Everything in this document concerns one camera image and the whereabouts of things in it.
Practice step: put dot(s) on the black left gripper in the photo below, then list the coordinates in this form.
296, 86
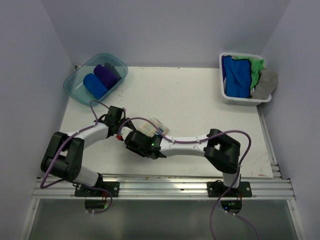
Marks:
128, 121

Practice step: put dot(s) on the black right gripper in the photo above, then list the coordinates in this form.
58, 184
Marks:
138, 151

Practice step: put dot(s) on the patterned white cloth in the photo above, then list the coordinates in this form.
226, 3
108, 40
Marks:
156, 128

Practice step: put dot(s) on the blue towel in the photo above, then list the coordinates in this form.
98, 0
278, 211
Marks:
94, 86

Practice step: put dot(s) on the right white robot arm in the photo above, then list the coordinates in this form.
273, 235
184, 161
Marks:
222, 152

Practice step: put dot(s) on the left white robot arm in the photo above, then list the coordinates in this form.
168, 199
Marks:
63, 157

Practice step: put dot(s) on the rolled purple towel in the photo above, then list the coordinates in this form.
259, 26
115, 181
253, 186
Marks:
105, 76

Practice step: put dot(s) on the teal translucent plastic bin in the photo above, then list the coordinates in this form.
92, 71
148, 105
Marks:
74, 86

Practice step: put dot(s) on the rolled dark grey towel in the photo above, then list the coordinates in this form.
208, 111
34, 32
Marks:
112, 69

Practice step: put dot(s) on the white laundry basket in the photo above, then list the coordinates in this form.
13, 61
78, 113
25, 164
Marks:
238, 100

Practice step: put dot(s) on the dark blue cloth in basket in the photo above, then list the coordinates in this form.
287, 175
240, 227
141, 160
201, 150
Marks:
238, 77

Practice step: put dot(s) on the green cloth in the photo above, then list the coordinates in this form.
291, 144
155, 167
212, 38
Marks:
256, 66

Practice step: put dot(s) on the grey cloth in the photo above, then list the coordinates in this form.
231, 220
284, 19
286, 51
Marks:
267, 83

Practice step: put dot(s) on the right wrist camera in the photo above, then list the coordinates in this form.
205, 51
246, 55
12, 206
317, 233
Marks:
121, 137

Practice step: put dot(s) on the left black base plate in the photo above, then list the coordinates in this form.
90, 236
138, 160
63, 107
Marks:
108, 189

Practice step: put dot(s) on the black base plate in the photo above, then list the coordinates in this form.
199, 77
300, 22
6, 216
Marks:
216, 188
108, 189

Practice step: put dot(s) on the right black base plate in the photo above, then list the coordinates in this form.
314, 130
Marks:
216, 188

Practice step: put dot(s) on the aluminium mounting rail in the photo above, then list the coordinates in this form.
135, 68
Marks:
173, 188

